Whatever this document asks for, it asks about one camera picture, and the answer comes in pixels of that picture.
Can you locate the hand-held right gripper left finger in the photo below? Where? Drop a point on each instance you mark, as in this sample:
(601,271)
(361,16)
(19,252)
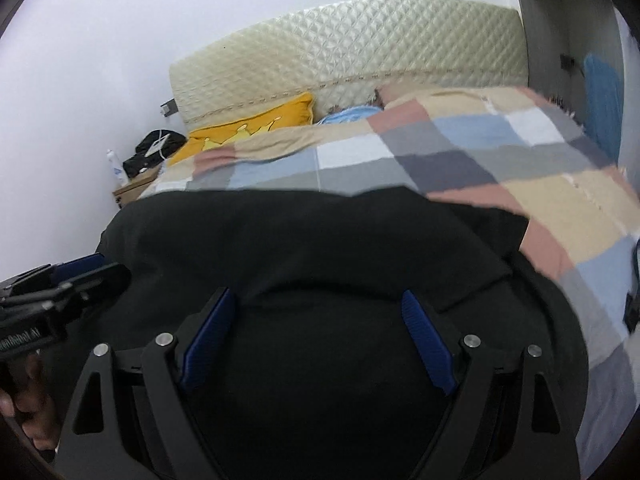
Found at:
(210,340)

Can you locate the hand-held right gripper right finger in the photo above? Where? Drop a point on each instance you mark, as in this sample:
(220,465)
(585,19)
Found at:
(425,340)

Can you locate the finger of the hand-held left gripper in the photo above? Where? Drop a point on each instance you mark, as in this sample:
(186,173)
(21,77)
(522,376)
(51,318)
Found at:
(100,282)
(75,266)

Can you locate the black puffer jacket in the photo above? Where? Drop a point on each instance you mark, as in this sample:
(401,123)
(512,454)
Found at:
(325,260)

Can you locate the person's left hand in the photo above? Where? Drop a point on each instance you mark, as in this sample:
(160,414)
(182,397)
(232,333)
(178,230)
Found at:
(35,410)

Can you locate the wooden nightstand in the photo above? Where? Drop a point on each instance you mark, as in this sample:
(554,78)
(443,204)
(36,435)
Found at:
(135,187)

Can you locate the white spray bottle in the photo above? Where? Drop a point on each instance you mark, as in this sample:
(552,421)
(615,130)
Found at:
(115,167)

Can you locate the black bag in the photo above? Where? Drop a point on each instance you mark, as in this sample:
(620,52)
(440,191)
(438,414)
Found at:
(137,162)

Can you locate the white tablet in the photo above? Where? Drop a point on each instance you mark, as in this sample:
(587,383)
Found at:
(152,146)

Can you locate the checkered patchwork blanket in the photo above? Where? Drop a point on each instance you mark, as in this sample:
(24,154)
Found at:
(450,150)

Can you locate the yellow pillow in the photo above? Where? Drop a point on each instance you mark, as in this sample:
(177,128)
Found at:
(240,127)

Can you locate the black belt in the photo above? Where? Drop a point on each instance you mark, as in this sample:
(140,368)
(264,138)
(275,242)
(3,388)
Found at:
(632,310)

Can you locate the light blue pillow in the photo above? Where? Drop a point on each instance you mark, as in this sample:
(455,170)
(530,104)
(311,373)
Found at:
(350,115)

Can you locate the blue towel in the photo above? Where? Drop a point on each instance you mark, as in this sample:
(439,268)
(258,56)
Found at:
(602,100)

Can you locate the cream quilted headboard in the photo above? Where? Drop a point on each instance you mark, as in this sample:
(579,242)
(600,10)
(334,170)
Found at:
(350,45)

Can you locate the grey white wardrobe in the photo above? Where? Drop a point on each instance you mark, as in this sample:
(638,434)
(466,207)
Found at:
(560,5)

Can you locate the grey wall socket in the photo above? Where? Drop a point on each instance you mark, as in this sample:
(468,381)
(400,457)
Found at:
(169,107)

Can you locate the dark wall switch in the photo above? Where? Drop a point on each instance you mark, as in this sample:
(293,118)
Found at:
(568,62)

